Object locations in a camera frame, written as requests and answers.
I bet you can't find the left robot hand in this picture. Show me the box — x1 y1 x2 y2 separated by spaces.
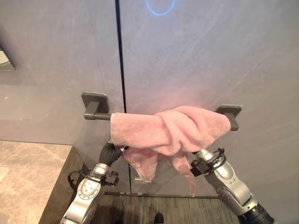
99 141 128 164

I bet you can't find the pink towel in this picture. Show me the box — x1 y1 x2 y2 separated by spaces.
109 105 232 197

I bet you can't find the dark grey towel bar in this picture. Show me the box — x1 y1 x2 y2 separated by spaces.
81 92 242 131

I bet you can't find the marble sink counter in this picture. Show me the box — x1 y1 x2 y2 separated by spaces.
0 140 87 224

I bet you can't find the dark grey floor mat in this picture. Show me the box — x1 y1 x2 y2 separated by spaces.
93 191 241 224

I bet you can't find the grey wall-mounted holder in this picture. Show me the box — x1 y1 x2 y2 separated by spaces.
0 44 16 72

